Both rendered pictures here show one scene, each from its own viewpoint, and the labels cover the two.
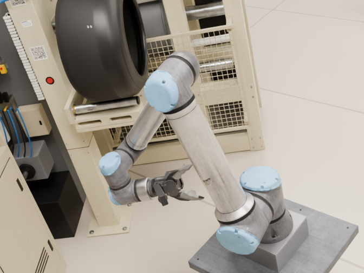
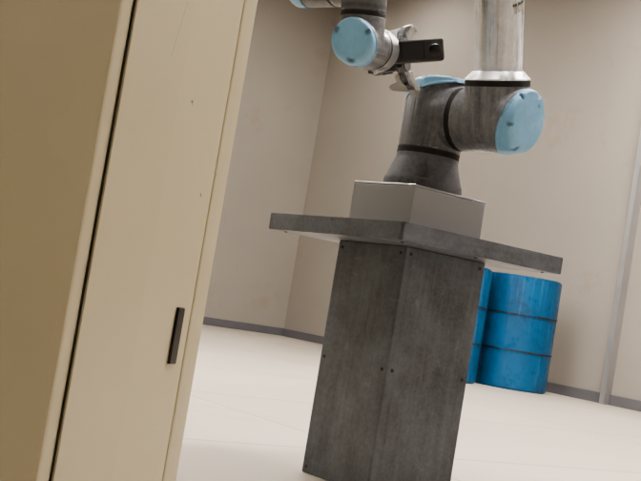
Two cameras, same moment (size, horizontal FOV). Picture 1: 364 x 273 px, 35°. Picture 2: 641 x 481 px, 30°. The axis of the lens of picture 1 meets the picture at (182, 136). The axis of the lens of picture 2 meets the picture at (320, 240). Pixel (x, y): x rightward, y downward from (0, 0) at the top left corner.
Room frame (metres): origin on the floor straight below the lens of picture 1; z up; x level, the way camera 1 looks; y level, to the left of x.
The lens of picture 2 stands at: (1.63, 2.62, 0.40)
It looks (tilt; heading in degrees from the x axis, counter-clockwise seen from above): 3 degrees up; 274
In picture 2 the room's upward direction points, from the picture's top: 9 degrees clockwise
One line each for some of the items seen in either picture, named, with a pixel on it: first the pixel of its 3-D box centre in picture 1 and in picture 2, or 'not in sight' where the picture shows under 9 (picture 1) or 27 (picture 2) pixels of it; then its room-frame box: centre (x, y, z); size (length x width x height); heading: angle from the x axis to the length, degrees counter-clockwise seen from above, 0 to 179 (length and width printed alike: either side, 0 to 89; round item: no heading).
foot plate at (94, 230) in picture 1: (110, 218); not in sight; (2.72, 0.56, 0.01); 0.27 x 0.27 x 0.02; 77
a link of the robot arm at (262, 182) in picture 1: (261, 193); (438, 115); (1.62, -0.23, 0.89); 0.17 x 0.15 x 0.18; 143
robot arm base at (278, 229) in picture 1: (267, 216); (424, 171); (1.62, -0.24, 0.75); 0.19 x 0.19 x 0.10
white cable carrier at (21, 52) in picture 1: (26, 57); not in sight; (2.71, 0.65, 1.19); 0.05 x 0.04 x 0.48; 167
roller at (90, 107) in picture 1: (105, 105); not in sight; (2.54, 0.33, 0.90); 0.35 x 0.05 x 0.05; 77
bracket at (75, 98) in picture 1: (77, 95); not in sight; (2.72, 0.48, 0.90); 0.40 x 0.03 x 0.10; 167
